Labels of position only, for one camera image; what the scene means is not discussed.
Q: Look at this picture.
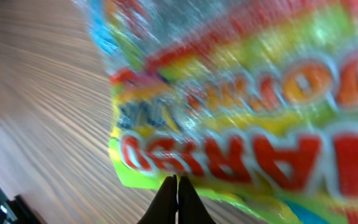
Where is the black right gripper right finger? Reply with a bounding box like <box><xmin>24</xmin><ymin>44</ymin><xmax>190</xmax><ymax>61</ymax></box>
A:
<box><xmin>178</xmin><ymin>177</ymin><xmax>216</xmax><ymax>224</ymax></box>

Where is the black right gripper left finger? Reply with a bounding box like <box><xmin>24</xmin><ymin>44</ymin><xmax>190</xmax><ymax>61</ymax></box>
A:
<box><xmin>137</xmin><ymin>175</ymin><xmax>178</xmax><ymax>224</ymax></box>

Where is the colourful candy bag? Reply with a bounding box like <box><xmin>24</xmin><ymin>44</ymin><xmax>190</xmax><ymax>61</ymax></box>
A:
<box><xmin>76</xmin><ymin>0</ymin><xmax>358</xmax><ymax>223</ymax></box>

